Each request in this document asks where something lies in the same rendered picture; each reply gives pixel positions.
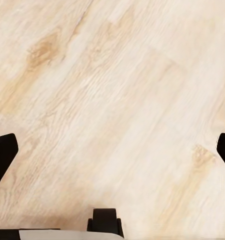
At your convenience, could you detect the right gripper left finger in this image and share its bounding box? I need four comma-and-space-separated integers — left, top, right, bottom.
0, 133, 19, 181

